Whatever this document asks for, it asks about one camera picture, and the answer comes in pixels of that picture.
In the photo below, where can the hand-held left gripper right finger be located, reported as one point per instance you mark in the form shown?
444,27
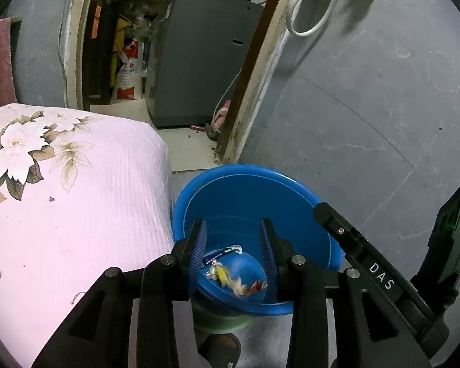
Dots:
267,253

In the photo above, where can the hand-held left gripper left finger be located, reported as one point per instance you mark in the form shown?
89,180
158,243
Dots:
198,253

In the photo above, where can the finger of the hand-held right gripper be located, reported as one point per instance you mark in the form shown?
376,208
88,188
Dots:
337,230

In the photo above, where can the white gold wrapper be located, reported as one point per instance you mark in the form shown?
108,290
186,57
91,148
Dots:
220,274

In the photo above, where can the blue snack wrapper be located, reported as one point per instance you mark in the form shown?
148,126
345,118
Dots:
230,251

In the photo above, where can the colourful wrapper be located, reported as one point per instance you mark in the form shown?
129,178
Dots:
249,288

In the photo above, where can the blue plastic bucket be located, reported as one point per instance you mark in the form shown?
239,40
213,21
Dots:
234,199

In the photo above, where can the black slipper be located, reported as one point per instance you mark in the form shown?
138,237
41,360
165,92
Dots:
222,349

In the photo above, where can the pink floral blanket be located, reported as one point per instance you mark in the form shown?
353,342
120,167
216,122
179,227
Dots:
80,218

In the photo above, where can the pink slipper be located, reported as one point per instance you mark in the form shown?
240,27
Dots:
222,112

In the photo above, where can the grey washing machine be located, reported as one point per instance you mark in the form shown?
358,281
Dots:
199,65

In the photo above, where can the red white sack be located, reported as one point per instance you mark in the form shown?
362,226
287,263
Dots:
128,76

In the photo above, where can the dark wooden door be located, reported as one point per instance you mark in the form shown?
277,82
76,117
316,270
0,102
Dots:
99,65

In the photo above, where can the yellow bag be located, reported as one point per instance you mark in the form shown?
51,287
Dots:
120,38

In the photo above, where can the pile of plastic bags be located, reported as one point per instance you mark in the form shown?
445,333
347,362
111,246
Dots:
142,23

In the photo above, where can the wooden door frame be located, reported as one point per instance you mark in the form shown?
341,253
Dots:
253,84

